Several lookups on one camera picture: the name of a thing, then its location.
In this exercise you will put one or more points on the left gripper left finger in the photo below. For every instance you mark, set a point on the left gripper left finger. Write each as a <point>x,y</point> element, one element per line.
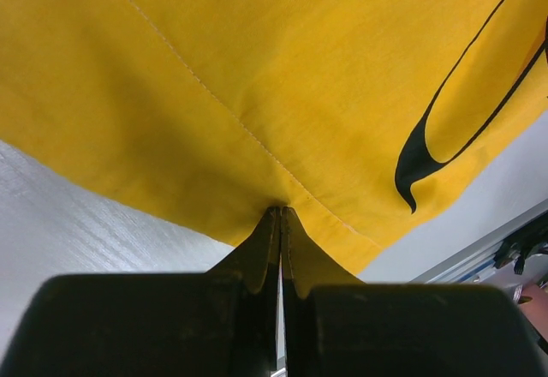
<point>222,322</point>

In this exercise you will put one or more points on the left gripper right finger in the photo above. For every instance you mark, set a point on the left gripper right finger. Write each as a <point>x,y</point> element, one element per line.
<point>337,325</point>

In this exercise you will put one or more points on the yellow Pikachu cloth placemat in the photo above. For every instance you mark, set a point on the yellow Pikachu cloth placemat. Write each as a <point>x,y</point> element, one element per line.
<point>368,117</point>

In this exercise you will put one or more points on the aluminium mounting rail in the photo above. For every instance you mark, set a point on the aluminium mounting rail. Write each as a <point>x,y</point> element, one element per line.
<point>513,254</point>

